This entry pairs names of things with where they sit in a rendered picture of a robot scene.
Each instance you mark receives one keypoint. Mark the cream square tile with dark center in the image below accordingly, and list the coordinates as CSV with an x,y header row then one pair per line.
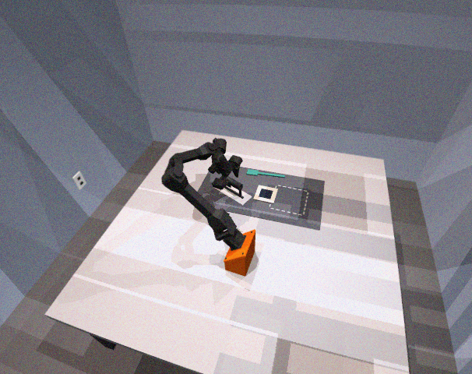
x,y
265,194

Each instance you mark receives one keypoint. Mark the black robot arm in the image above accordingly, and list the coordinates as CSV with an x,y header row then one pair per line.
x,y
174,179

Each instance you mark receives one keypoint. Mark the small trowel with black handle and white blade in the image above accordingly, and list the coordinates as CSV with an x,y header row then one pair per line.
x,y
235,192

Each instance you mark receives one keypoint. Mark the teal flat paddle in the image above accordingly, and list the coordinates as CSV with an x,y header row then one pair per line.
x,y
255,172

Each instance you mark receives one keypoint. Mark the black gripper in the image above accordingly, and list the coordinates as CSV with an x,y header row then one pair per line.
x,y
232,165

